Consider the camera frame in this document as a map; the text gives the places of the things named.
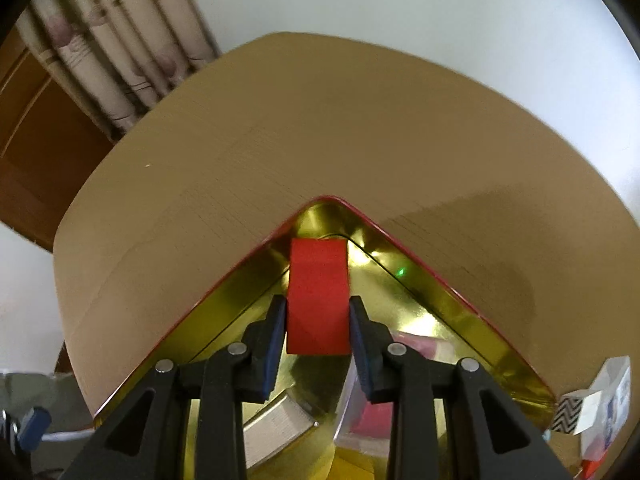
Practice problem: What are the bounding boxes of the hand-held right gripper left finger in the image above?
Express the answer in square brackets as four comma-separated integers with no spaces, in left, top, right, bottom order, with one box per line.
[60,294,288,480]

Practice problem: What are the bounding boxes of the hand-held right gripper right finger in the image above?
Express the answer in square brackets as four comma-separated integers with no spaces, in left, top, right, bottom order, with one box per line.
[348,296,573,480]

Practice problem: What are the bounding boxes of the beige flower print curtain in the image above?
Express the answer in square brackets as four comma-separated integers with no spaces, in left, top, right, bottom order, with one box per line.
[15,0,223,141]

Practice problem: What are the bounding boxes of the red and gold tin box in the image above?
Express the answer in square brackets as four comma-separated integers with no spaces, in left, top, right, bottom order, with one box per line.
[92,194,558,480]

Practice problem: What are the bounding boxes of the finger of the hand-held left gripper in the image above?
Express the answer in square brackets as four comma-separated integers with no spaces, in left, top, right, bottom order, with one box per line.
[0,405,53,453]

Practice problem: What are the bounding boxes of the gold metallic lipstick tube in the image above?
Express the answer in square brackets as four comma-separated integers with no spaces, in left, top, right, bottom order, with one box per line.
[243,391,321,468]

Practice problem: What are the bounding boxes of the black white zigzag block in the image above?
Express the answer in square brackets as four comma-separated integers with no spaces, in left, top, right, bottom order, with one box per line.
[550,389,606,436]

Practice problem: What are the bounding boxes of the clear plastic card box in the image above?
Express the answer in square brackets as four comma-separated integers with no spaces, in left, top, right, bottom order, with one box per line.
[580,356,633,461]

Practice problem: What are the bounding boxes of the bright red block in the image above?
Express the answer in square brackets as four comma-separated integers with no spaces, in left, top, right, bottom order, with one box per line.
[286,238,351,356]

